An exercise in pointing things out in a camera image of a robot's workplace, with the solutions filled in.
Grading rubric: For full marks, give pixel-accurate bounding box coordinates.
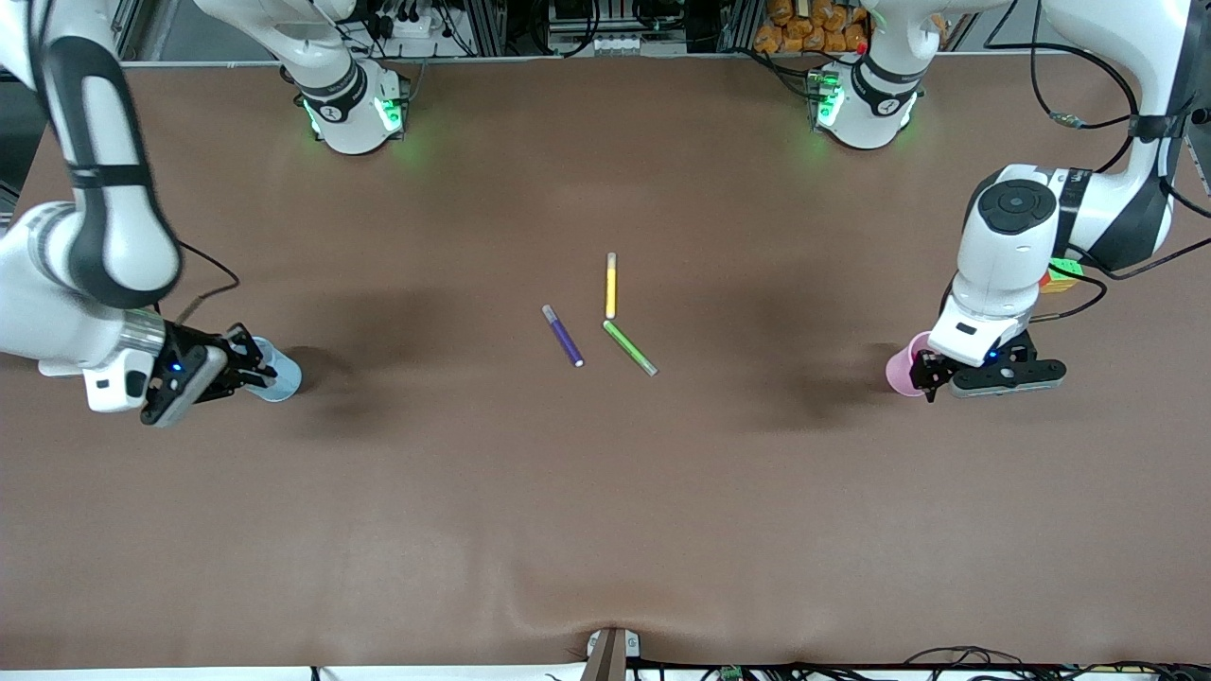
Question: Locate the translucent pink cup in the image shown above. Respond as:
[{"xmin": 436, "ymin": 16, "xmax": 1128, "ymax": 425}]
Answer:
[{"xmin": 886, "ymin": 330, "xmax": 947, "ymax": 397}]

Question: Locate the translucent blue cup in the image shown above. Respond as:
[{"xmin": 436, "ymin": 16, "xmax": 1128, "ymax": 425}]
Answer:
[{"xmin": 248, "ymin": 338, "xmax": 303, "ymax": 403}]

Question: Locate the colourful puzzle cube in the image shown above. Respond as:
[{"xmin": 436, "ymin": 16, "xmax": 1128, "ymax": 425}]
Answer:
[{"xmin": 1039, "ymin": 257, "xmax": 1086, "ymax": 295}]

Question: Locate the green marker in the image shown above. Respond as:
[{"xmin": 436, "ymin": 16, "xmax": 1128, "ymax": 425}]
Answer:
[{"xmin": 603, "ymin": 320, "xmax": 658, "ymax": 377}]

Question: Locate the purple marker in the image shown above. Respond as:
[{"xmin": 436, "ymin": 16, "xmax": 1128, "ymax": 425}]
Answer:
[{"xmin": 541, "ymin": 304, "xmax": 585, "ymax": 368}]

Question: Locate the orange packets pile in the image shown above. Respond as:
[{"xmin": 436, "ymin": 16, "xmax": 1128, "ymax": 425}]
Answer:
[{"xmin": 754, "ymin": 0, "xmax": 867, "ymax": 54}]

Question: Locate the white power strip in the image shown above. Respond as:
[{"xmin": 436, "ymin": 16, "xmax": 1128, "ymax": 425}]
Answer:
[{"xmin": 374, "ymin": 0, "xmax": 455, "ymax": 44}]

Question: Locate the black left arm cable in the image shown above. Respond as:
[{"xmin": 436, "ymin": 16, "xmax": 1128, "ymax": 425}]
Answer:
[{"xmin": 984, "ymin": 0, "xmax": 1211, "ymax": 324}]

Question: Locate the black cable loop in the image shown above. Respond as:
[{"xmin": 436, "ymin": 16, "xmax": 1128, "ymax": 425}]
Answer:
[{"xmin": 904, "ymin": 646, "xmax": 1023, "ymax": 669}]

